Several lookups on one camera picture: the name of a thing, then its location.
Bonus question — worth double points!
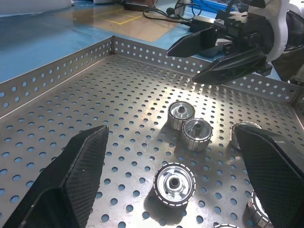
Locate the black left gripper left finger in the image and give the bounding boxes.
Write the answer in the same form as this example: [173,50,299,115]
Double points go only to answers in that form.
[0,125,110,228]

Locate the silver metal wheel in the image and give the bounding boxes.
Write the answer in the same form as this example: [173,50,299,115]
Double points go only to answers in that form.
[230,121,262,151]
[180,118,213,152]
[153,162,197,207]
[167,100,196,131]
[246,190,274,228]

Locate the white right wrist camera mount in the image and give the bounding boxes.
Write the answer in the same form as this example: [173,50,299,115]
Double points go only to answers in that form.
[247,0,290,62]

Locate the black cable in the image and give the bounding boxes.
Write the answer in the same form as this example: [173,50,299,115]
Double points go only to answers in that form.
[174,0,203,19]
[142,8,198,27]

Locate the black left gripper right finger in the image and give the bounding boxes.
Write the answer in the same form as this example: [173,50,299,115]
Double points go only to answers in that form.
[234,125,304,228]

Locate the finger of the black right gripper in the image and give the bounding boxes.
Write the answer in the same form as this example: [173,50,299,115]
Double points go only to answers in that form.
[192,46,266,86]
[166,27,217,58]

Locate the perforated metal tray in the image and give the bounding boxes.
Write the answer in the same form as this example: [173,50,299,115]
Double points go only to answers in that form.
[0,35,304,228]

